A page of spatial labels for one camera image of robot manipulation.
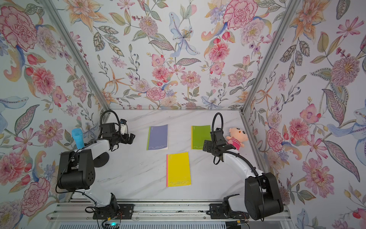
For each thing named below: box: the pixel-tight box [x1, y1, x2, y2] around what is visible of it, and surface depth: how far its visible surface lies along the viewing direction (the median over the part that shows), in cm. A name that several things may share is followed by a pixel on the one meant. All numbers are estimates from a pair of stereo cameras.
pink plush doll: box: [225, 127, 249, 151], surface depth 97 cm
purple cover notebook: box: [146, 124, 168, 151], surface depth 106 cm
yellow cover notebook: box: [166, 151, 192, 188], surface depth 90 cm
